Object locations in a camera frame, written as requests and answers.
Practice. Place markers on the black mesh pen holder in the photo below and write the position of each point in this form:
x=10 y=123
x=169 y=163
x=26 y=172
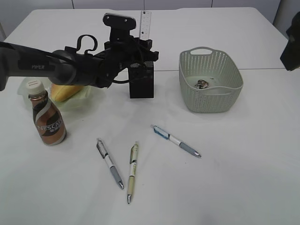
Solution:
x=142 y=80

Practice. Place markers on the pale green wavy plate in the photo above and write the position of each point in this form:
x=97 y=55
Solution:
x=77 y=100

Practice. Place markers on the white pen with grey grip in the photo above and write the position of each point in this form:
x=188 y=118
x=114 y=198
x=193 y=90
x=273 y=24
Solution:
x=164 y=134

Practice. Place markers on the beige grip patterned pen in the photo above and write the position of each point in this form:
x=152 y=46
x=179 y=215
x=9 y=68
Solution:
x=132 y=172

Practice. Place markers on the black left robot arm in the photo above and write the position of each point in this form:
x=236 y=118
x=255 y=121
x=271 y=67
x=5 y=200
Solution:
x=67 y=67

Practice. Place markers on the light green plastic basket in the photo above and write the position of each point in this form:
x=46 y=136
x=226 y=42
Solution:
x=219 y=70

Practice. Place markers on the grey grip patterned pen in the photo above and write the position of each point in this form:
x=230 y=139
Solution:
x=106 y=157

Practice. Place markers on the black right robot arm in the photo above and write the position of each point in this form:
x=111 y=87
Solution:
x=290 y=56

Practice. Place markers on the transparent plastic ruler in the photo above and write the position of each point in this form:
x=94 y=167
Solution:
x=145 y=21

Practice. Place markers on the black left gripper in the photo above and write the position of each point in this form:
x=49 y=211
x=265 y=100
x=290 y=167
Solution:
x=121 y=51

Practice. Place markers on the sugared bread roll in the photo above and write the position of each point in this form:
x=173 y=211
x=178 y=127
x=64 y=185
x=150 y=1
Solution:
x=60 y=93

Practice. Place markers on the small paper ball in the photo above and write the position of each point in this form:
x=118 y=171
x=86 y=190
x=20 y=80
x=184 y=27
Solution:
x=201 y=84

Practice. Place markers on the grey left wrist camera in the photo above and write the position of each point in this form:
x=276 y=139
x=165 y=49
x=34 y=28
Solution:
x=121 y=22

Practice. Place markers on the brown Nescafe coffee bottle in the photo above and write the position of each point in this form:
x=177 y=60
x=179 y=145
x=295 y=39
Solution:
x=46 y=116

